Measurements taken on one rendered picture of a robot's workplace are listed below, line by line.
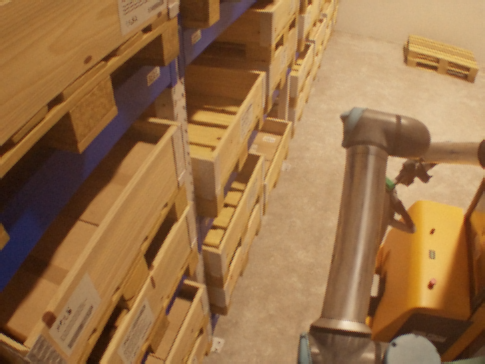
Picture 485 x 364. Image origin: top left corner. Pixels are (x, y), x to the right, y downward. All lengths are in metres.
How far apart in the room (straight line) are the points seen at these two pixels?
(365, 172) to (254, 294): 2.11
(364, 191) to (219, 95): 1.55
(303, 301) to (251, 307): 0.38
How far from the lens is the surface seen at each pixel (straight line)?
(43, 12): 0.68
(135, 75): 1.06
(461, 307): 2.16
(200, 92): 2.42
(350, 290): 0.91
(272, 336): 2.81
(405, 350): 0.93
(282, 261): 3.16
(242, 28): 2.26
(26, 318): 0.95
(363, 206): 0.95
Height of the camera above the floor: 2.54
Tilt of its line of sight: 44 degrees down
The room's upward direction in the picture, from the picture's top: 1 degrees clockwise
